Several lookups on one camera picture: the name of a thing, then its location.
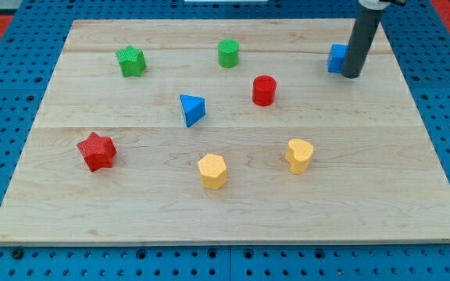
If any blue triangle block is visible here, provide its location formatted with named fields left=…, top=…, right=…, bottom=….
left=180, top=94, right=206, bottom=127

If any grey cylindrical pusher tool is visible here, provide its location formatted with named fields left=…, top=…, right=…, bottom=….
left=341, top=0, right=390, bottom=79

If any light wooden board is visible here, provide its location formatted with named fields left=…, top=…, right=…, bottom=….
left=0, top=19, right=450, bottom=247

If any yellow heart block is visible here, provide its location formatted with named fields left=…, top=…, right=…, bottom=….
left=285, top=138, right=314, bottom=175

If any green star block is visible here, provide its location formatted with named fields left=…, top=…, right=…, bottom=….
left=116, top=45, right=146, bottom=77

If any red cylinder block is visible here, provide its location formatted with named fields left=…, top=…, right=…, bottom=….
left=252, top=75, right=277, bottom=106

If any green cylinder block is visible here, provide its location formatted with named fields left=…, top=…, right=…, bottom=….
left=217, top=38, right=240, bottom=68

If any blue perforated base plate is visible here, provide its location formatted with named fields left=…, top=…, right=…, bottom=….
left=0, top=1, right=450, bottom=280

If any blue cube block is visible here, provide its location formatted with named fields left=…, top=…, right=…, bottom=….
left=327, top=44, right=348, bottom=73

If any red star block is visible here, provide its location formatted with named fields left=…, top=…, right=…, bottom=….
left=77, top=132, right=116, bottom=172

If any yellow hexagon block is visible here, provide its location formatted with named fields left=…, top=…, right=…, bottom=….
left=198, top=154, right=227, bottom=190

